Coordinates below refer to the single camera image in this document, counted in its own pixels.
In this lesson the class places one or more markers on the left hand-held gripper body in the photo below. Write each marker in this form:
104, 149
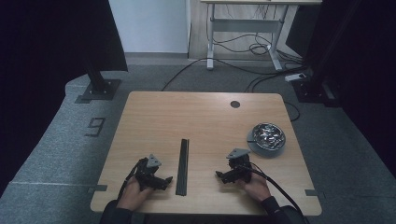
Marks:
146, 174

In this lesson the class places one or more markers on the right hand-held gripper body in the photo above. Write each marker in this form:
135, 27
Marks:
241, 169

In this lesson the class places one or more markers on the long black bar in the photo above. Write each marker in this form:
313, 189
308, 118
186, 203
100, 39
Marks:
182, 168

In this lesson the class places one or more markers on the shiny metal bowl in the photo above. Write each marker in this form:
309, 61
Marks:
268, 137

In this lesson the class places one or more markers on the person's right hand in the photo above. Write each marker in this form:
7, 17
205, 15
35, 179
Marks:
257, 186

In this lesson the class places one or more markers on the person's left hand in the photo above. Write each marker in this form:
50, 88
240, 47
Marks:
132, 196

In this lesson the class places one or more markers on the blue bowl with metal parts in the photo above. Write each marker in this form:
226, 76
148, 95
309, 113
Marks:
264, 153

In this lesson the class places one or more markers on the grey floor tape strip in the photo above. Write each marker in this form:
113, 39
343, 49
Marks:
99, 188

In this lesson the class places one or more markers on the black round table grommet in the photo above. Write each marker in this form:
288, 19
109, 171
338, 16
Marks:
235, 104

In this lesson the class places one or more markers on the black stand base left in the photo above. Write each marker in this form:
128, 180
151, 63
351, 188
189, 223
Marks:
101, 87

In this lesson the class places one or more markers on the white power strip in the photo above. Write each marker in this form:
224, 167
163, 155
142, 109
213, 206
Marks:
295, 77

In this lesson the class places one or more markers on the black metal stand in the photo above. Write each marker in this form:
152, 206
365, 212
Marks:
314, 88

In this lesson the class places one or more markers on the dark curtain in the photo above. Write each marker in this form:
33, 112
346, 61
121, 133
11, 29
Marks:
367, 77
46, 62

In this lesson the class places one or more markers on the white desk frame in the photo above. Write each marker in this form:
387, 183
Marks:
246, 25

